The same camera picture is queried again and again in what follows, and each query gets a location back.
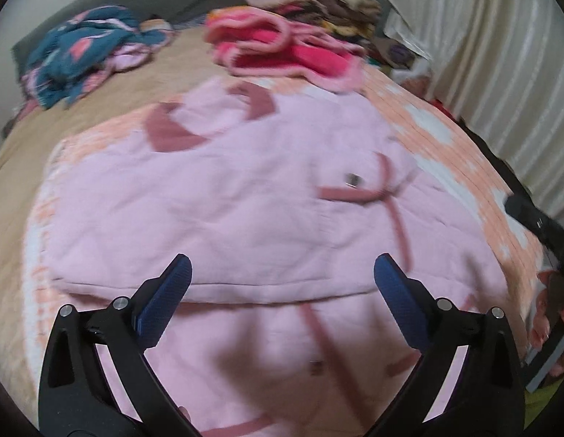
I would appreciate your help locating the pile of folded clothes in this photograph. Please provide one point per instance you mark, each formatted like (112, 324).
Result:
(318, 4)

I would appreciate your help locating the white pleated curtain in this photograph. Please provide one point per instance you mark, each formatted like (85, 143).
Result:
(491, 54)

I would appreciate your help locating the person's left hand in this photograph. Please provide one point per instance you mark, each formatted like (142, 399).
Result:
(185, 414)

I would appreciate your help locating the yellow-green fleece garment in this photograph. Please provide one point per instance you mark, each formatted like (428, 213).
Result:
(536, 400)

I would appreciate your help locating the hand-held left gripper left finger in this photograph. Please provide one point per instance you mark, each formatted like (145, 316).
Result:
(163, 296)

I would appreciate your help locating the blue flamingo-print quilt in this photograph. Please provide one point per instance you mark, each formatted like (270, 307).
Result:
(81, 45)

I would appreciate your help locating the red cloth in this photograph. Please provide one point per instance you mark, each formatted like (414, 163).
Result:
(443, 107)

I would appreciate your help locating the pink quilted jacket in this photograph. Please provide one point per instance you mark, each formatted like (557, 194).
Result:
(218, 200)

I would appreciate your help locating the beige bed sheet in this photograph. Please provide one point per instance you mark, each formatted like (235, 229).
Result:
(104, 104)

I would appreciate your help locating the patterned bag of clothes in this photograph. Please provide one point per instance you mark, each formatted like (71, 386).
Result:
(400, 50)

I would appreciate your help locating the pink fleece garment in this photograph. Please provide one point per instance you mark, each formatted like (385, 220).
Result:
(286, 54)

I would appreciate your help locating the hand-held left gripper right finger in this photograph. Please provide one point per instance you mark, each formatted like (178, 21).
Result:
(402, 300)

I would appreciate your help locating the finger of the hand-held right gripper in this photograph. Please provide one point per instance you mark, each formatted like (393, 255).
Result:
(527, 216)

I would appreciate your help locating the person's right hand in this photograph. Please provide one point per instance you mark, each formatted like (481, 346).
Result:
(543, 296)

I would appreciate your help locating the orange checked bear-print blanket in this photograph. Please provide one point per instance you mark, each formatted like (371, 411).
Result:
(445, 136)

